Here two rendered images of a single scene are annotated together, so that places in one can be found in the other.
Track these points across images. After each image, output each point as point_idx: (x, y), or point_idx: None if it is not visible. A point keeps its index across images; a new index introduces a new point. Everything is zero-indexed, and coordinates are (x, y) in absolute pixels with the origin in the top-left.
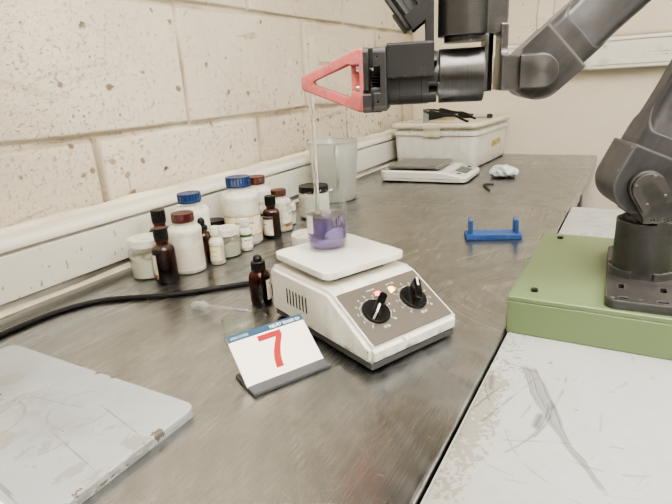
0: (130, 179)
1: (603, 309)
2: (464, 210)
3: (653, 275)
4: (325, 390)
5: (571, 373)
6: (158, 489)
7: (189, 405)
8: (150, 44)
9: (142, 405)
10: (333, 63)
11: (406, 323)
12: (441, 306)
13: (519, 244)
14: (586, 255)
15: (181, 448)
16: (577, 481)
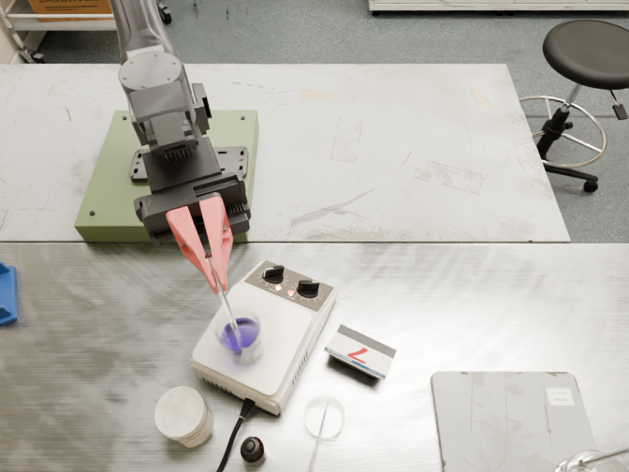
0: None
1: (249, 179)
2: None
3: None
4: (367, 314)
5: (287, 205)
6: (484, 345)
7: (434, 374)
8: None
9: (453, 405)
10: (221, 236)
11: (299, 277)
12: (265, 264)
13: (35, 267)
14: (141, 193)
15: (457, 357)
16: (373, 196)
